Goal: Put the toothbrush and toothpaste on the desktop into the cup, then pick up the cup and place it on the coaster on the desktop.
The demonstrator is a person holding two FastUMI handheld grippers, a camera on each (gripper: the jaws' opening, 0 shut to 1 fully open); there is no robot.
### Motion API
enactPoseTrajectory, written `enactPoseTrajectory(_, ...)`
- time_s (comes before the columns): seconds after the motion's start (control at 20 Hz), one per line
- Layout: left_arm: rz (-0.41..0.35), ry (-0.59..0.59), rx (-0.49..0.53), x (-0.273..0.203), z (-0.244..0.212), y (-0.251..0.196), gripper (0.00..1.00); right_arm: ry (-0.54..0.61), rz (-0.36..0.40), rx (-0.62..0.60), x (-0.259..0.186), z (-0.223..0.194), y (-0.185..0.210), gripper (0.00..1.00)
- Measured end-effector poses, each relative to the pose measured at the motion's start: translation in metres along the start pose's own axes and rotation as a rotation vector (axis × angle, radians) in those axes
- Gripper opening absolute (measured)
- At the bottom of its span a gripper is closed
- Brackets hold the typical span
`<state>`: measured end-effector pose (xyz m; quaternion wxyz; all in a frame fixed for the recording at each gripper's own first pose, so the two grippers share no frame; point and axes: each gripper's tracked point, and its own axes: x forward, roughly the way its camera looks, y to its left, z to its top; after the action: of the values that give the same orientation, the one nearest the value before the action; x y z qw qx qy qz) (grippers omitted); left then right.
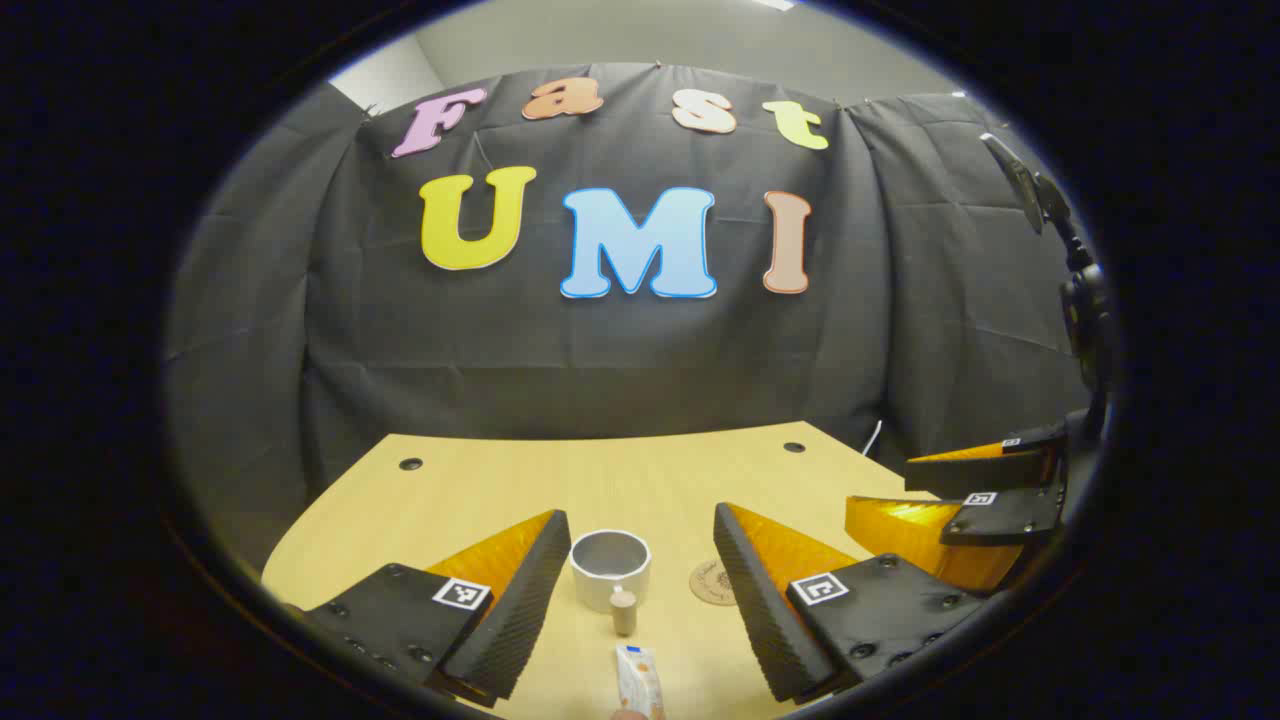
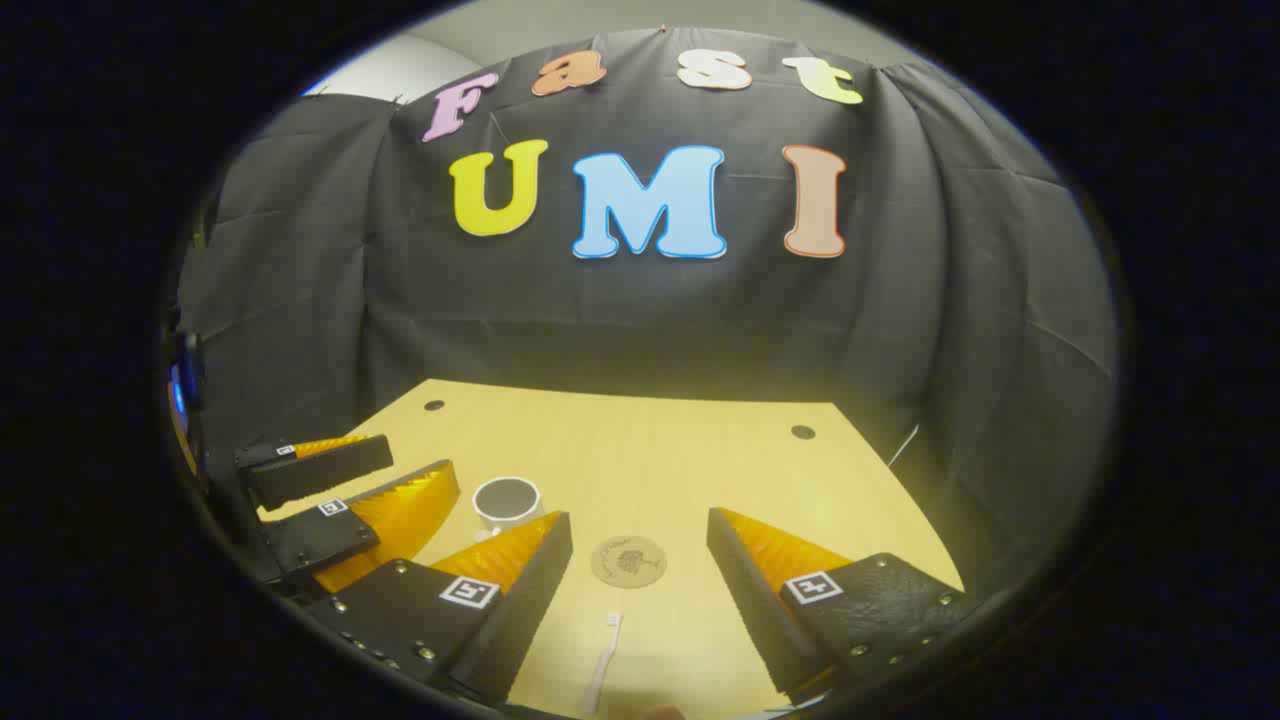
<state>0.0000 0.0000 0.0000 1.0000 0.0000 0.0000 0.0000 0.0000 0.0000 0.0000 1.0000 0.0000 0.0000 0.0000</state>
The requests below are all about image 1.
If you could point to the white cup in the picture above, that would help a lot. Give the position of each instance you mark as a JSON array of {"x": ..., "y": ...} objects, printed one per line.
[{"x": 610, "y": 565}]

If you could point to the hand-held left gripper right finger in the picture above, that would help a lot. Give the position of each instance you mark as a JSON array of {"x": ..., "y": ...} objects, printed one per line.
[{"x": 760, "y": 620}]

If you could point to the light wooden desktop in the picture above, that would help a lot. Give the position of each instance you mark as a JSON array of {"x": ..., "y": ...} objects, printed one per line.
[{"x": 640, "y": 490}]

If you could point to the black backdrop cloth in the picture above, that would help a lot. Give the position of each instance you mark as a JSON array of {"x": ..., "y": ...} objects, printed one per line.
[{"x": 620, "y": 340}]

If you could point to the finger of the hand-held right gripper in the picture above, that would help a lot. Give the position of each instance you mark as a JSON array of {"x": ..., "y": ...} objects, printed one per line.
[
  {"x": 1000, "y": 515},
  {"x": 1000, "y": 468}
]

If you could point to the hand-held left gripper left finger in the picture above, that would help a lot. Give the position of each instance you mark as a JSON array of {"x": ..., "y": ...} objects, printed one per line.
[{"x": 520, "y": 610}]

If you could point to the white toothpaste tube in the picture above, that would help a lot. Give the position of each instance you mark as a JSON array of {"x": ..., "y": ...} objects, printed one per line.
[{"x": 640, "y": 682}]

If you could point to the round wooden coaster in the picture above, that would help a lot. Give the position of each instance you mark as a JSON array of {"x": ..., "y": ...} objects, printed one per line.
[{"x": 712, "y": 582}]

